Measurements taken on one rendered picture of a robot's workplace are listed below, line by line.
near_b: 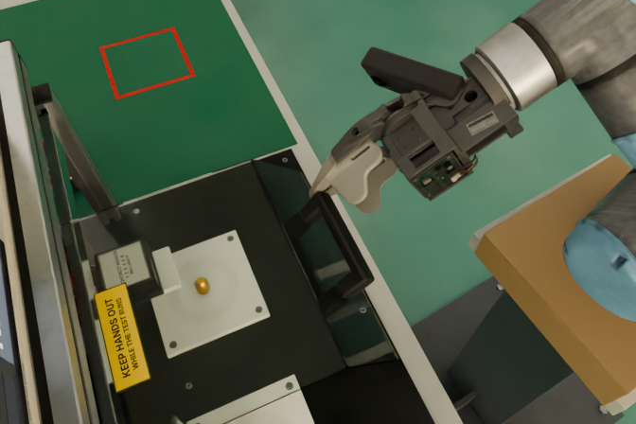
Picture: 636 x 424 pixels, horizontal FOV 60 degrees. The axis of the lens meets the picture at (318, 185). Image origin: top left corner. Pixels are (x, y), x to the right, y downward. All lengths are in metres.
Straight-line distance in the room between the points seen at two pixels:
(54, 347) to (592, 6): 0.52
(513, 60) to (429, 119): 0.09
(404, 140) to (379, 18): 1.93
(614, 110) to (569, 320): 0.36
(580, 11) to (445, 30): 1.90
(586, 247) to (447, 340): 1.03
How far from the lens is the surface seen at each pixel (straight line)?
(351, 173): 0.54
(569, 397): 1.70
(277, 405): 0.77
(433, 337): 1.63
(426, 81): 0.55
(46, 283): 0.51
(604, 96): 0.56
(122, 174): 1.02
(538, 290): 0.84
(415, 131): 0.53
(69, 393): 0.47
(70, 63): 1.24
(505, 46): 0.53
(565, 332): 0.85
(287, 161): 0.95
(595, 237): 0.65
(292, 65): 2.22
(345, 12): 2.46
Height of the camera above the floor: 1.54
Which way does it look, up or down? 56 degrees down
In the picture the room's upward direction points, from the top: straight up
